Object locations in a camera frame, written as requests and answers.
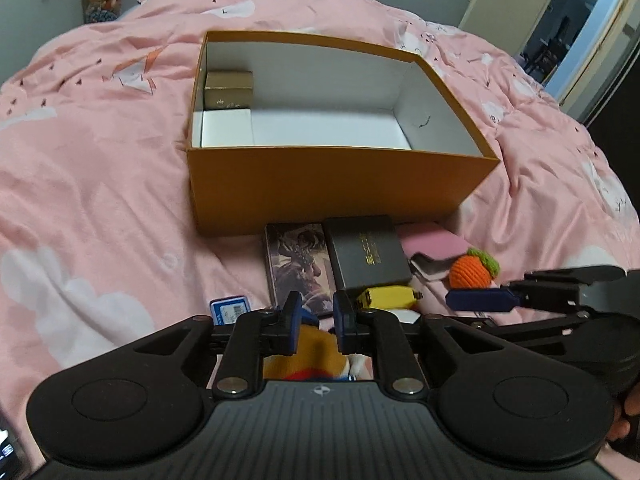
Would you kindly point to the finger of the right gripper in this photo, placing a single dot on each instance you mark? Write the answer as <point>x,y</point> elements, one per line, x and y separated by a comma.
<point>546,290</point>
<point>579,330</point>

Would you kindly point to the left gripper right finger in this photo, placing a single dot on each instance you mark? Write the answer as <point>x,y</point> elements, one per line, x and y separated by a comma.
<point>379,335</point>

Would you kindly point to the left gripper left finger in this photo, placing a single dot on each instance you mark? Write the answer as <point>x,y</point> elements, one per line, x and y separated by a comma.
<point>255,336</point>

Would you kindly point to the black box gold lettering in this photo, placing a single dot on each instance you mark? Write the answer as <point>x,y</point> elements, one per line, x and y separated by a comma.
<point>365,252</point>

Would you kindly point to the pink wallet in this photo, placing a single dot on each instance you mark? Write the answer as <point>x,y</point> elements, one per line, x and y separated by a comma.
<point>431,250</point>

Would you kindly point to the white long box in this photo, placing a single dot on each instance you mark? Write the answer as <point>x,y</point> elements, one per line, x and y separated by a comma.
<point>218,128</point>

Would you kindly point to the gold small box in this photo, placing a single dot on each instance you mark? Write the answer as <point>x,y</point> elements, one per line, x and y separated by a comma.
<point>228,89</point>

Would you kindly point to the person's right hand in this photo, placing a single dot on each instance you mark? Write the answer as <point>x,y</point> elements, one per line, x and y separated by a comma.
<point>630,408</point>

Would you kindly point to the blue card packet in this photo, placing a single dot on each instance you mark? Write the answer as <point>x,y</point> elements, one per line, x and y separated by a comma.
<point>226,311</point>

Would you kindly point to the orange plush toy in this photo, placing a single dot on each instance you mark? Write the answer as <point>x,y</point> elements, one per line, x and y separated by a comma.
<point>316,358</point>

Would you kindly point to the yellow toy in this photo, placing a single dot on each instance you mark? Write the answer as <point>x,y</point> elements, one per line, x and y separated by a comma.
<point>393,297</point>

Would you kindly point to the orange crochet carrot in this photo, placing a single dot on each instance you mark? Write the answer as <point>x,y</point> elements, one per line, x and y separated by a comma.
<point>475,269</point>

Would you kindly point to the anime art card box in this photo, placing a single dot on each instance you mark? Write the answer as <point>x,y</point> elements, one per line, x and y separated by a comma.
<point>298,260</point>

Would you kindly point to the pink patterned duvet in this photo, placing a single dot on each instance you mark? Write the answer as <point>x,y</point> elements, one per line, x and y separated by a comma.
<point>98,246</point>

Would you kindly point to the orange cardboard storage box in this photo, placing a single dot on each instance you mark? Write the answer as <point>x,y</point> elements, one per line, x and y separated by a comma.
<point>341,128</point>

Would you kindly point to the smartphone with lit screen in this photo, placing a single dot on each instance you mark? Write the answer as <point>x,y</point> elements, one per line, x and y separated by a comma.
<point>13,465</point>

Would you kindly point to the cream door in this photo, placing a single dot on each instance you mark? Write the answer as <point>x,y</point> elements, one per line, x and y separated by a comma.
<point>507,24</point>

